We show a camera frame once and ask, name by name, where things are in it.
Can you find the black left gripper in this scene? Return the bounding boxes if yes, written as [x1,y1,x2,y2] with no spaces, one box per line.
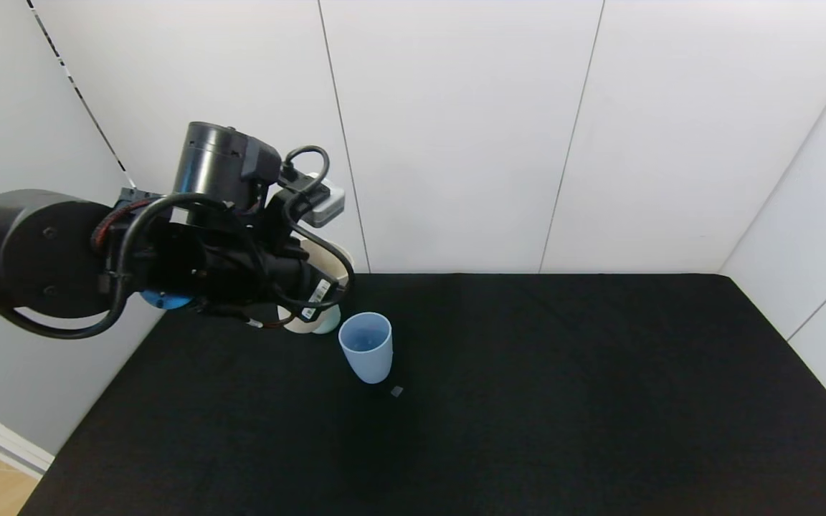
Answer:
[260,256,348,324]

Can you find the beige plastic cup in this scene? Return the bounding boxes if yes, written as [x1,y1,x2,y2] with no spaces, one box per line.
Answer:
[277,240,353,336]

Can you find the green plastic cup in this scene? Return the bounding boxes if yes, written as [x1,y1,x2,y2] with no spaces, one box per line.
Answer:
[313,305,342,335]

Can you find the blue plastic cup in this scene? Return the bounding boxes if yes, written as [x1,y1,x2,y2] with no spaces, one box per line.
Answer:
[339,312,394,385]

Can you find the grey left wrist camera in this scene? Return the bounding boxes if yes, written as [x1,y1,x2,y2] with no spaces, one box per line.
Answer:
[301,182,347,229]

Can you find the black camera cable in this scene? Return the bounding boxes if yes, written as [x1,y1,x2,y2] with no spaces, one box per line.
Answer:
[278,145,356,310]

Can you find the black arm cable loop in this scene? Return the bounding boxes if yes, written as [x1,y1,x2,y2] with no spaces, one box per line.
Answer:
[0,192,236,341]

